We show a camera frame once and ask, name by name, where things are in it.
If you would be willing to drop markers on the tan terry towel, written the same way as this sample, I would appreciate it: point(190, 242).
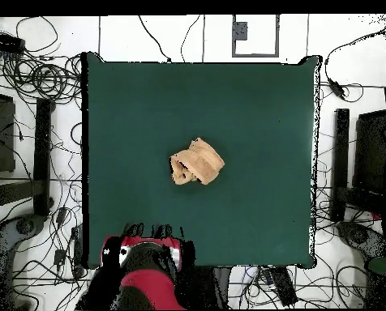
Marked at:
point(199, 162)

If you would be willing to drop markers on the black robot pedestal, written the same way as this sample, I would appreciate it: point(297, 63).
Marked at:
point(212, 288)

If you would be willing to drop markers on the grey square floor frame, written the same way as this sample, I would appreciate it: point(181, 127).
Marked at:
point(254, 55)

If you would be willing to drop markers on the black stand base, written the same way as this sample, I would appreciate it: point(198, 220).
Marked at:
point(42, 145)
point(340, 145)

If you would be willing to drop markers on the black power strip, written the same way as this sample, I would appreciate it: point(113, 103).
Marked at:
point(5, 42)

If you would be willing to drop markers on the office chair base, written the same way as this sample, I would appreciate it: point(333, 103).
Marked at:
point(24, 226)
point(358, 235)

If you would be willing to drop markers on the small grey box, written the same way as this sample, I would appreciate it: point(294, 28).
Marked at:
point(240, 32)

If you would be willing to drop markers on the large black power adapter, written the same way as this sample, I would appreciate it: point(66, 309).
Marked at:
point(283, 286)

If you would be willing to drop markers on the black box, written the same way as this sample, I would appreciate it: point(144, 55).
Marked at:
point(3, 136)
point(369, 149)

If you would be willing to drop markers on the small black power adapter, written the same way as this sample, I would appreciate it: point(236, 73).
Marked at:
point(59, 256)
point(61, 215)

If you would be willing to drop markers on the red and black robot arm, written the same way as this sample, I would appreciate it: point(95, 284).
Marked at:
point(147, 285)

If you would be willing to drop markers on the dark green table cloth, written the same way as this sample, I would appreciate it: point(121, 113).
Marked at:
point(147, 113)

